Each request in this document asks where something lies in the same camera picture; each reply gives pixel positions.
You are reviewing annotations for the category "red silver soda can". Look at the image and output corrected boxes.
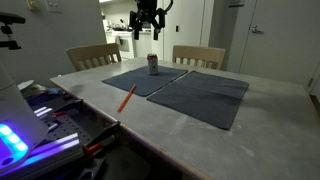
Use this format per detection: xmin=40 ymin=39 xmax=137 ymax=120
xmin=146 ymin=53 xmax=160 ymax=76

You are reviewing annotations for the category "orange plastic straw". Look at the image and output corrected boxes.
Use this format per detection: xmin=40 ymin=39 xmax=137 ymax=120
xmin=116 ymin=83 xmax=138 ymax=113

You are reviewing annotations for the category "dark blue cloth placemat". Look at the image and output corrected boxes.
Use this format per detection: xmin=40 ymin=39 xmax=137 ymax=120
xmin=146 ymin=70 xmax=250 ymax=131
xmin=101 ymin=65 xmax=189 ymax=98

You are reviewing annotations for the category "silver door lever handle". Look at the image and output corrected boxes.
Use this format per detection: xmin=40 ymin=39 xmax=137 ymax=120
xmin=251 ymin=24 xmax=264 ymax=35

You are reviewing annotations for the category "white kitchen stove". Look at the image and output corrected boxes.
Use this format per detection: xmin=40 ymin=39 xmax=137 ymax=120
xmin=113 ymin=30 xmax=136 ymax=62

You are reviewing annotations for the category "blue cloth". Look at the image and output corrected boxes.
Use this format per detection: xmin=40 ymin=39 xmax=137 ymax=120
xmin=46 ymin=87 xmax=64 ymax=97

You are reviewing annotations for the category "white light switch plate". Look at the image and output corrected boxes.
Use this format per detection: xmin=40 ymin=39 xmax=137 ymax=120
xmin=44 ymin=0 xmax=64 ymax=14

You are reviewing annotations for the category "white closet door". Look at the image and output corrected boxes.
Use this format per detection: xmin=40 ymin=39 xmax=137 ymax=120
xmin=162 ymin=0 xmax=215 ymax=63

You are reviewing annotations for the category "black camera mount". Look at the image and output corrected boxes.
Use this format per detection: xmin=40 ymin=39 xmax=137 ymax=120
xmin=0 ymin=12 xmax=27 ymax=51

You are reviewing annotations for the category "cream wall outlet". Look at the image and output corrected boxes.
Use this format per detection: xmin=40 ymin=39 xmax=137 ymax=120
xmin=26 ymin=0 xmax=41 ymax=11

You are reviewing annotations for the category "black clamp orange handle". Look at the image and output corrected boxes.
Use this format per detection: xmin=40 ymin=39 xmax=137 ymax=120
xmin=82 ymin=121 xmax=122 ymax=157
xmin=53 ymin=99 xmax=84 ymax=118

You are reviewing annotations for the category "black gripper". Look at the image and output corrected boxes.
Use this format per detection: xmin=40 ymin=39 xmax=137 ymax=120
xmin=129 ymin=0 xmax=167 ymax=41

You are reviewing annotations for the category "aluminium extrusion rail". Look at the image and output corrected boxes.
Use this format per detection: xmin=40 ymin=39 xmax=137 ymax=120
xmin=33 ymin=106 xmax=54 ymax=120
xmin=29 ymin=132 xmax=82 ymax=159

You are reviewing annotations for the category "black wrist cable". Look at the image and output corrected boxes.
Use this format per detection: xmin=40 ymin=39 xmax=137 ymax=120
xmin=164 ymin=0 xmax=175 ymax=13

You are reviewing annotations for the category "white kitchen cabinet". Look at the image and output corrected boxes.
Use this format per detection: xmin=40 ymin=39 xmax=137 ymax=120
xmin=133 ymin=31 xmax=153 ymax=59

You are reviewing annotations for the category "light wooden slat chair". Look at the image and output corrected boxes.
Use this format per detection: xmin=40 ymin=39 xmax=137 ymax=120
xmin=171 ymin=45 xmax=227 ymax=71
xmin=65 ymin=43 xmax=123 ymax=73

